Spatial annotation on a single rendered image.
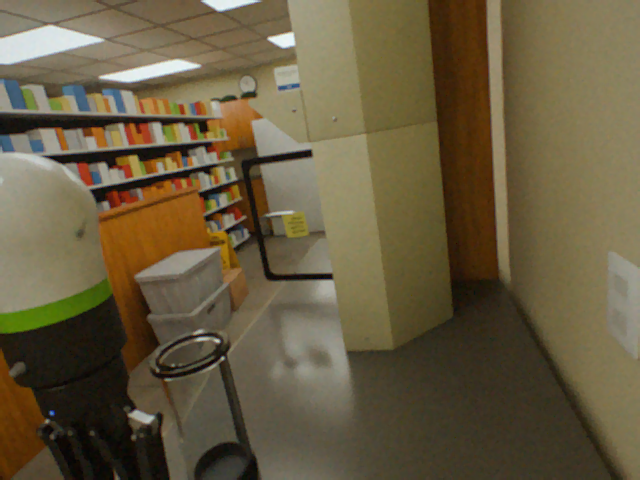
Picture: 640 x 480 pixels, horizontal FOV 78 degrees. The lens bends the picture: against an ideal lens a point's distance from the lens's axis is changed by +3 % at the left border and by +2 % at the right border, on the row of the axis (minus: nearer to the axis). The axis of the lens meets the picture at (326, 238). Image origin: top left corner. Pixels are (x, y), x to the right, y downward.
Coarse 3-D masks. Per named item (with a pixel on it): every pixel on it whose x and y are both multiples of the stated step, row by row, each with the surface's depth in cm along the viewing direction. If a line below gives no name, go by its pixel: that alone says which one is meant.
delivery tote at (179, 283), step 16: (176, 256) 324; (192, 256) 315; (208, 256) 309; (144, 272) 291; (160, 272) 284; (176, 272) 278; (192, 272) 288; (208, 272) 311; (144, 288) 287; (160, 288) 284; (176, 288) 281; (192, 288) 288; (208, 288) 311; (160, 304) 289; (176, 304) 287; (192, 304) 289
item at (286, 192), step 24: (264, 168) 116; (288, 168) 113; (312, 168) 111; (264, 192) 118; (288, 192) 116; (312, 192) 113; (288, 216) 118; (312, 216) 115; (264, 240) 124; (288, 240) 121; (312, 240) 118; (288, 264) 123; (312, 264) 120
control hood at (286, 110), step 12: (264, 96) 77; (276, 96) 76; (288, 96) 75; (300, 96) 75; (264, 108) 77; (276, 108) 76; (288, 108) 76; (300, 108) 75; (276, 120) 77; (288, 120) 77; (300, 120) 76; (288, 132) 77; (300, 132) 77
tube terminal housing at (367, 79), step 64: (320, 0) 69; (384, 0) 73; (320, 64) 72; (384, 64) 75; (320, 128) 76; (384, 128) 77; (320, 192) 79; (384, 192) 79; (384, 256) 81; (384, 320) 85
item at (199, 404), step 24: (192, 336) 58; (216, 336) 57; (168, 360) 56; (192, 360) 59; (168, 384) 51; (192, 384) 51; (216, 384) 52; (168, 408) 54; (192, 408) 51; (216, 408) 53; (192, 432) 52; (216, 432) 53; (240, 432) 56; (192, 456) 53; (216, 456) 54; (240, 456) 56
